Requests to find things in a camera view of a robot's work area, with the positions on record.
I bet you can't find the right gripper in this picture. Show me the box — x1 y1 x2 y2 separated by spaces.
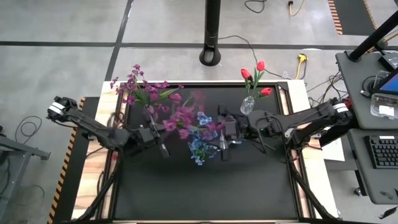
217 105 251 161

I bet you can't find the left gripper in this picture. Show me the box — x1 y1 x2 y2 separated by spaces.
129 114 170 159

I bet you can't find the clear glass vase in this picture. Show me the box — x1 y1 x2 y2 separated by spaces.
239 95 256 116

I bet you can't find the black hazard-striped floor plate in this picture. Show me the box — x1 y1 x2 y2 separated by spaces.
46 96 101 224

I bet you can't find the yellow power plug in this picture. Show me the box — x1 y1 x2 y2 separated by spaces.
294 53 310 80

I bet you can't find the black pole stand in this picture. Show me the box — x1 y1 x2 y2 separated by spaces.
198 0 223 67

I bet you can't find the white paper sheet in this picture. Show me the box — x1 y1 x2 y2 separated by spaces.
322 137 346 163

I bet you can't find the grey desk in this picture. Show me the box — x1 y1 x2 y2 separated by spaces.
335 50 398 130

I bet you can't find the grey metal cart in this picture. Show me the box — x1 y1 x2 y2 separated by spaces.
0 125 52 218

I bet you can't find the grey keyboard shelf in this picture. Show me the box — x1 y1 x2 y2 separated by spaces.
347 128 398 205

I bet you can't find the black round desk grommet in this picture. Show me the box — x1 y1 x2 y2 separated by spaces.
361 75 379 93

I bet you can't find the black keyboard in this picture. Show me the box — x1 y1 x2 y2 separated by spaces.
364 134 398 170

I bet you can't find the clear plastic box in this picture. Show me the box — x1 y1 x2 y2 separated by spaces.
369 93 398 120

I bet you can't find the laptop with blue screen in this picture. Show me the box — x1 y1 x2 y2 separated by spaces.
372 68 398 96

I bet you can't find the black striped-edge floor mat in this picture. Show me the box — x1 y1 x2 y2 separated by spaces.
327 0 377 36

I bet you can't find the black diagonal pole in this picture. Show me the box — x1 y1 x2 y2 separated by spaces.
347 10 398 62

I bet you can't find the black electronic box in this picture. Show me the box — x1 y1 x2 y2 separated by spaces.
377 52 398 73

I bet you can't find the black coiled cable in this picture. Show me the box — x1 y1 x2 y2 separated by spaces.
244 0 268 14

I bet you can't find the black looped floor cable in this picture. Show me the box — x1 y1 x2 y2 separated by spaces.
14 115 43 146

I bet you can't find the yellow cable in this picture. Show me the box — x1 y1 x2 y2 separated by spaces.
287 0 305 17

